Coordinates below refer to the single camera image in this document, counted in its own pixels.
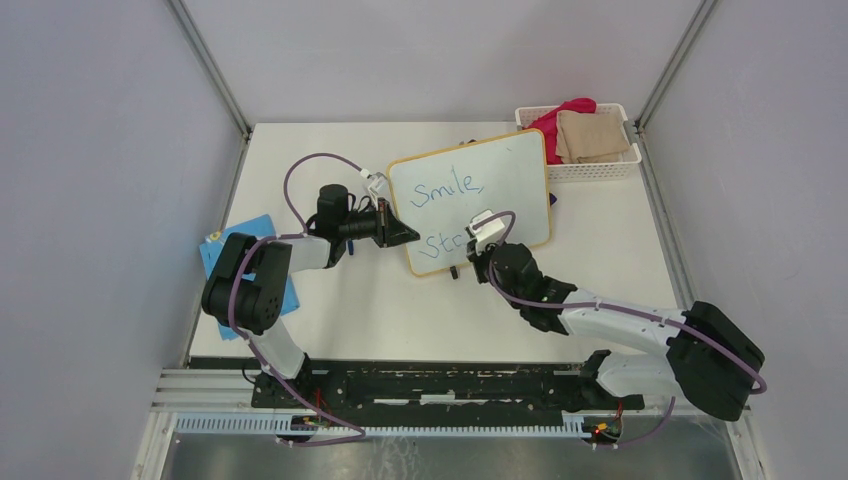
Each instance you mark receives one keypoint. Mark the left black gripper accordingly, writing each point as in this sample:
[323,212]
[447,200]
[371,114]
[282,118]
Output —
[389,231]

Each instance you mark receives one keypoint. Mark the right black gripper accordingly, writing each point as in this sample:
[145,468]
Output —
[478,259]

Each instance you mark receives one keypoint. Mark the yellow framed whiteboard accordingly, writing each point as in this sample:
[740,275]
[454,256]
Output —
[439,193]

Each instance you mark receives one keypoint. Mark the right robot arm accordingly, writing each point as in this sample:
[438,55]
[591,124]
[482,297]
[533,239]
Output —
[698,353]

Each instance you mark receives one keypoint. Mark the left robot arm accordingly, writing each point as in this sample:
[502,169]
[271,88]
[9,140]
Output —
[246,288]

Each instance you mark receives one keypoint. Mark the red cloth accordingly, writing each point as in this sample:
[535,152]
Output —
[547,125]

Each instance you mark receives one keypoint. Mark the beige cloth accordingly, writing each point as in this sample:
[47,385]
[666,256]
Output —
[588,138]

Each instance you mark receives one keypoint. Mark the white plastic basket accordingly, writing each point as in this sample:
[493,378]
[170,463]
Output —
[627,162]

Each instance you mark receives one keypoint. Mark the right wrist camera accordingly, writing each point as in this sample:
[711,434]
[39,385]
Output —
[488,228]

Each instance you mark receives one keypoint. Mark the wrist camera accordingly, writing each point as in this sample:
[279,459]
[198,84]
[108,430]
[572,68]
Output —
[377,186]
[488,228]

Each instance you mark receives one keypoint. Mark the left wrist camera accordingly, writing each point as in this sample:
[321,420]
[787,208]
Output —
[377,186]

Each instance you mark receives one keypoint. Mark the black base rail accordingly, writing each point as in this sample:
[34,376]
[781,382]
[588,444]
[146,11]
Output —
[372,394]

